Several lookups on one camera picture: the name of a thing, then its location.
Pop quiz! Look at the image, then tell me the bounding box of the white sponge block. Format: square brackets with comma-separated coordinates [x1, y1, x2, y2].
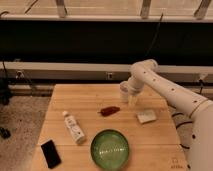
[137, 109, 157, 124]

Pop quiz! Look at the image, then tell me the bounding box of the black cable on floor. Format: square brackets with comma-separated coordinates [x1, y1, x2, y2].
[171, 111, 193, 150]

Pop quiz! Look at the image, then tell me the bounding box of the black object on floor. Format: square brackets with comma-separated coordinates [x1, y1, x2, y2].
[0, 127, 11, 139]

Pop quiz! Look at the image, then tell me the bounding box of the black smartphone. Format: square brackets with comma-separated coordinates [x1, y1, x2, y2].
[41, 140, 61, 169]

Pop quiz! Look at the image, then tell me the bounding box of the white tube bottle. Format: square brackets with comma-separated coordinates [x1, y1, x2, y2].
[63, 111, 86, 144]

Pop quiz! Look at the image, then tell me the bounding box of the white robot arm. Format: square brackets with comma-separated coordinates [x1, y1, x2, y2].
[127, 59, 213, 171]

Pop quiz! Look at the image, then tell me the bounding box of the red dried chili pepper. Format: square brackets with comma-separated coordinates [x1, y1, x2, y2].
[100, 106, 120, 117]

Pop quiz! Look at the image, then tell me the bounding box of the green ceramic bowl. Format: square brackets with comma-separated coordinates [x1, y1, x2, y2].
[90, 129, 130, 171]

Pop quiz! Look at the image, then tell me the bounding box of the black power cable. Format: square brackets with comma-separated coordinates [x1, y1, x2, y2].
[133, 13, 164, 73]

